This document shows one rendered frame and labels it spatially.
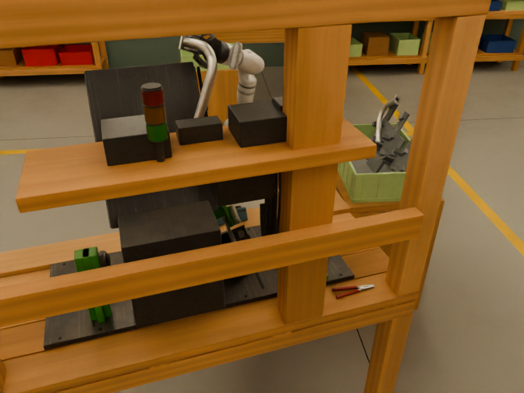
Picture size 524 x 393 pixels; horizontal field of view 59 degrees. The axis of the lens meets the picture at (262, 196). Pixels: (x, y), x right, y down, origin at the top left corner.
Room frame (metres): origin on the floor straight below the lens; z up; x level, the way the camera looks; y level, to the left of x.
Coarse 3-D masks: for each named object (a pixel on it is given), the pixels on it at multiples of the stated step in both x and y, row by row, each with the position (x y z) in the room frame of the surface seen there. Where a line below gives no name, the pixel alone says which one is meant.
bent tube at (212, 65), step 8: (184, 40) 1.52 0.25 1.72; (192, 40) 1.51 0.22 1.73; (200, 40) 1.50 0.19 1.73; (184, 48) 1.53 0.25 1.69; (200, 48) 1.47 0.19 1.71; (208, 48) 1.46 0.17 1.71; (208, 56) 1.44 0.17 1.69; (208, 64) 1.43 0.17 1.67; (216, 64) 1.43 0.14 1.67; (208, 72) 1.42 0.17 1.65; (216, 72) 1.42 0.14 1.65; (208, 80) 1.41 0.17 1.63; (208, 88) 1.40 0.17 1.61; (200, 96) 1.40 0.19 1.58; (208, 96) 1.40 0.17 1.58; (200, 104) 1.39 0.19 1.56; (200, 112) 1.38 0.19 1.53
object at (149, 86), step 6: (144, 84) 1.05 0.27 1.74; (150, 84) 1.05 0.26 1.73; (156, 84) 1.05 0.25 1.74; (144, 90) 1.03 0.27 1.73; (150, 90) 1.02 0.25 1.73; (156, 90) 1.03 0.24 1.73; (162, 90) 1.04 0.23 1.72; (144, 96) 1.02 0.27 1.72; (150, 96) 1.02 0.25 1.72; (156, 96) 1.02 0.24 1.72; (162, 96) 1.04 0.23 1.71; (144, 102) 1.03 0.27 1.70; (150, 102) 1.02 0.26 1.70; (156, 102) 1.02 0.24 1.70; (162, 102) 1.04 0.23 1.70
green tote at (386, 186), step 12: (372, 132) 2.63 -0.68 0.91; (348, 168) 2.14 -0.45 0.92; (348, 180) 2.13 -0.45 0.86; (360, 180) 2.01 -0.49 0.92; (372, 180) 2.02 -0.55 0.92; (384, 180) 2.02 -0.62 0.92; (396, 180) 2.03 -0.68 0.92; (348, 192) 2.09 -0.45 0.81; (360, 192) 2.01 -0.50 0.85; (372, 192) 2.02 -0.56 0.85; (384, 192) 2.02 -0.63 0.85; (396, 192) 2.03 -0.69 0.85
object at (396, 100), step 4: (396, 96) 2.50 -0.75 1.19; (392, 100) 2.50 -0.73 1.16; (396, 100) 2.51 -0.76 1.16; (384, 104) 2.54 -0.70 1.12; (388, 104) 2.52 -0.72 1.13; (392, 104) 2.51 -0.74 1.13; (384, 108) 2.54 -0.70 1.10; (380, 112) 2.54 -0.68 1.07; (380, 116) 2.53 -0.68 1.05; (380, 120) 2.51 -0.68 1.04; (376, 124) 2.51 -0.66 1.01; (380, 124) 2.49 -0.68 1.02; (376, 128) 2.48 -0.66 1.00; (380, 128) 2.47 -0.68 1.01; (376, 132) 2.46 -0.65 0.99; (380, 132) 2.45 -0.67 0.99; (376, 136) 2.43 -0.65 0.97; (380, 136) 2.43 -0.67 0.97; (376, 140) 2.41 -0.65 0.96; (380, 140) 2.41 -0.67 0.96
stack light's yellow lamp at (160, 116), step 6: (144, 108) 1.03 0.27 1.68; (150, 108) 1.02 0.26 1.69; (156, 108) 1.02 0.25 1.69; (162, 108) 1.03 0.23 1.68; (144, 114) 1.03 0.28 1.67; (150, 114) 1.02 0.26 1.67; (156, 114) 1.02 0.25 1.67; (162, 114) 1.03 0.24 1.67; (150, 120) 1.02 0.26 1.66; (156, 120) 1.02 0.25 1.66; (162, 120) 1.03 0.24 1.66
